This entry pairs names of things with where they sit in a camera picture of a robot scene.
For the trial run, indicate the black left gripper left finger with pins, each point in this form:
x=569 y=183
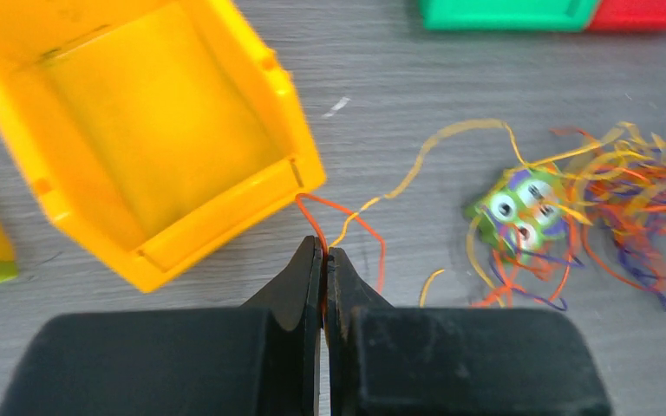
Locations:
x=259 y=358

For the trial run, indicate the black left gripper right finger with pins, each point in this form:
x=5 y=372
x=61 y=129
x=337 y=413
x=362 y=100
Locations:
x=386 y=360

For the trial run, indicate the green owl puzzle piece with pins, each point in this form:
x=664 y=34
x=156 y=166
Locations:
x=522 y=215

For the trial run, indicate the orange plastic bin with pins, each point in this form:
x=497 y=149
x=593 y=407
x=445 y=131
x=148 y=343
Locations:
x=150 y=132

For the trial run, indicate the green plastic bin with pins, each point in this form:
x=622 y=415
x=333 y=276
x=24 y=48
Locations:
x=532 y=15

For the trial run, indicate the red plastic bin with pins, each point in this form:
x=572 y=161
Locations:
x=629 y=14

